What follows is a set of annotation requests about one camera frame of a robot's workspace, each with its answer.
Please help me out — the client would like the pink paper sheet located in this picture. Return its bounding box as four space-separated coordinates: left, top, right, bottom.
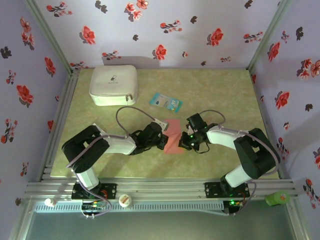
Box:
163 118 187 155

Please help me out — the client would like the blue wet wipes packet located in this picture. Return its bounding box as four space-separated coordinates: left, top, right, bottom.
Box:
148 92 184 114

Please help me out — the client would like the white jar red label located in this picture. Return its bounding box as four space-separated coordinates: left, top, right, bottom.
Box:
118 194 133 208

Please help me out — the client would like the white fabric zip case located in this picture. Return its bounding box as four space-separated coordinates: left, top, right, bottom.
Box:
88 64 139 107

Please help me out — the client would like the small circuit board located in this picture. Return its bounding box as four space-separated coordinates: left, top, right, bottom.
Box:
81 202 106 210
223 199 245 216

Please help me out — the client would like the green plastic bottle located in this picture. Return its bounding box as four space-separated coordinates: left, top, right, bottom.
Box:
264 190 292 207

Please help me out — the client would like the wide aluminium frame rail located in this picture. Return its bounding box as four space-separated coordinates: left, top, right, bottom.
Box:
24 177 300 200

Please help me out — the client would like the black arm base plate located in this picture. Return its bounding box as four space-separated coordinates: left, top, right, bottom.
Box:
204 181 251 199
71 183 118 200

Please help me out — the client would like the grey slotted cable duct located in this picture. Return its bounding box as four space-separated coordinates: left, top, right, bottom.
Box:
33 201 225 213

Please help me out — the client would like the aluminium frame side rail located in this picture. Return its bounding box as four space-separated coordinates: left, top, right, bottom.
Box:
36 69 81 182
249 69 293 181

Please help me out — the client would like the lilac left arm cable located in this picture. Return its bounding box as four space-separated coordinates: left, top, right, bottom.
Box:
65 106 158 220

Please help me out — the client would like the lilac arm cable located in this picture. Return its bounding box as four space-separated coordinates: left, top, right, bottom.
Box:
65 106 158 220
198 109 281 216

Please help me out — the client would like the lilac right arm cable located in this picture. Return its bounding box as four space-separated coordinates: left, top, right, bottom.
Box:
198 109 281 216

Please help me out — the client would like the aluminium frame post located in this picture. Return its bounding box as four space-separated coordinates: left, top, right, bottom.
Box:
22 0 75 75
245 0 294 72

